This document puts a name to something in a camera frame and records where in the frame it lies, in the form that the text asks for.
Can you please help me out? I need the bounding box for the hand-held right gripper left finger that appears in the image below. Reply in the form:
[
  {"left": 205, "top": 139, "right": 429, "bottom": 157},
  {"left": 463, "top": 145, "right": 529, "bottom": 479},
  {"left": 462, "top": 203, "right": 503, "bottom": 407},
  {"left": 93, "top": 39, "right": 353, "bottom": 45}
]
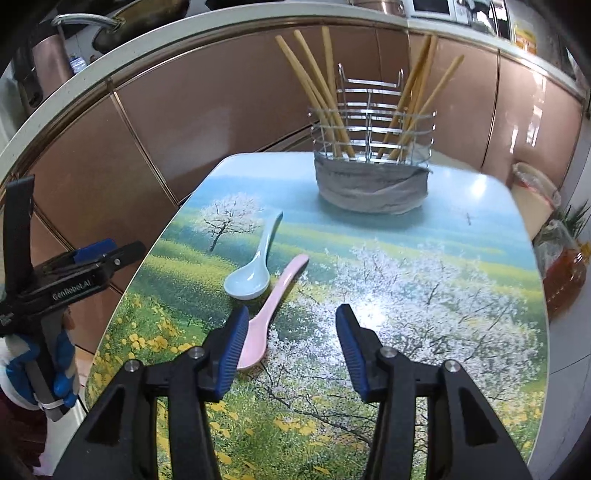
[{"left": 53, "top": 306, "right": 250, "bottom": 480}]

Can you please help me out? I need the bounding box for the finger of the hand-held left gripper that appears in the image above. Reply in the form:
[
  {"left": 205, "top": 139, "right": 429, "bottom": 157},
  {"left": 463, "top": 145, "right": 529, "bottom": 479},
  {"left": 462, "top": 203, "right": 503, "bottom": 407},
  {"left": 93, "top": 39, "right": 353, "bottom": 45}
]
[
  {"left": 73, "top": 238, "right": 118, "bottom": 265},
  {"left": 89, "top": 240, "right": 147, "bottom": 283}
]

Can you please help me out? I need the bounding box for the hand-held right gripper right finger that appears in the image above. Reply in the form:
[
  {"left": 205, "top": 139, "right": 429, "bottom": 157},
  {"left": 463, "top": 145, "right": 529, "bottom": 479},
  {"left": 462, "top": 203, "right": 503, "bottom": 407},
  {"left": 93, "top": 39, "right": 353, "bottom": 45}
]
[{"left": 335, "top": 304, "right": 536, "bottom": 480}]

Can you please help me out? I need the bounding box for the pink ceramic spoon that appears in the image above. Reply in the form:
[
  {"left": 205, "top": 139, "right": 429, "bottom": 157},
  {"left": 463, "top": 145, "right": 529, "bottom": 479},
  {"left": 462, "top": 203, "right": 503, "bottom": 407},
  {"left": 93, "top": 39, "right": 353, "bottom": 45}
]
[{"left": 235, "top": 254, "right": 310, "bottom": 370}]

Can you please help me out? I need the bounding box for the light blue ceramic spoon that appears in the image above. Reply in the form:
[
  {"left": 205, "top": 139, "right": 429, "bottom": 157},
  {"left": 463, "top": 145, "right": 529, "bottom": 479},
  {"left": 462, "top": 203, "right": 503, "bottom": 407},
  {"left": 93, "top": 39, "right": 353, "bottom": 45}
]
[{"left": 224, "top": 211, "right": 284, "bottom": 301}]

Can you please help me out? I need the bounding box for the metal wire utensil holder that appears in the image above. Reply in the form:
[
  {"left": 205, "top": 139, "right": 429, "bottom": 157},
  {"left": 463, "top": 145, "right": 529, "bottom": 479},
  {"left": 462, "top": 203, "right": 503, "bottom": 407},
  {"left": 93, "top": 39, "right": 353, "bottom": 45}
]
[{"left": 308, "top": 64, "right": 435, "bottom": 165}]

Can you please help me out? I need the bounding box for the person's left hand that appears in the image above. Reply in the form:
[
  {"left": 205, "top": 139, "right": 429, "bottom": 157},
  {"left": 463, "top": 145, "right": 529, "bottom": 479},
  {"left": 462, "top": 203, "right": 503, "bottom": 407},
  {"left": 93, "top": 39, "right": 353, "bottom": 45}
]
[{"left": 0, "top": 309, "right": 82, "bottom": 411}]

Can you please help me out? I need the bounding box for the dark red clothing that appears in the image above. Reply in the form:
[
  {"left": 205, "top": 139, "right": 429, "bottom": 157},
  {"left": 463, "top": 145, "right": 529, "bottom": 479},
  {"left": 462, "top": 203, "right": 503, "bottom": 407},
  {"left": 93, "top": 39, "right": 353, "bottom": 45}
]
[{"left": 0, "top": 396, "right": 49, "bottom": 474}]

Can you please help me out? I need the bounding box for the copper coloured pot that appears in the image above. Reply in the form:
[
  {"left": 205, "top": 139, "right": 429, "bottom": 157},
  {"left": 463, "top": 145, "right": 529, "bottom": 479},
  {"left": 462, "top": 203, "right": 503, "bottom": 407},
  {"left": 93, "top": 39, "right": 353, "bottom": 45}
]
[{"left": 31, "top": 31, "right": 71, "bottom": 90}]

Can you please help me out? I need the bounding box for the amber oil bottle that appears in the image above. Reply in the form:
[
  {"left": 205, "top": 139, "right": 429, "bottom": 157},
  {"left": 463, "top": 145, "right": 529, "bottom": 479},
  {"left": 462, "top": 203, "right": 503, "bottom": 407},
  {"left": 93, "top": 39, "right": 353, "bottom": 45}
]
[{"left": 544, "top": 248, "right": 591, "bottom": 320}]

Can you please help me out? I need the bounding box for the white microwave oven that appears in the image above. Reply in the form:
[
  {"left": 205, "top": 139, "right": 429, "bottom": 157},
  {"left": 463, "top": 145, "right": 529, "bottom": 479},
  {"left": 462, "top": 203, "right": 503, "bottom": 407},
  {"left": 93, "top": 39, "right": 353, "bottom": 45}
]
[{"left": 410, "top": 0, "right": 459, "bottom": 18}]

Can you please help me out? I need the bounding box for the yellow labelled box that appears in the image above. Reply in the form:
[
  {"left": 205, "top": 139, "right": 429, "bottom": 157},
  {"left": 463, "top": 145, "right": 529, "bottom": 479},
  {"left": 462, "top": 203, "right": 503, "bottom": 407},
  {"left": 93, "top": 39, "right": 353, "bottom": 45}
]
[{"left": 514, "top": 22, "right": 539, "bottom": 57}]

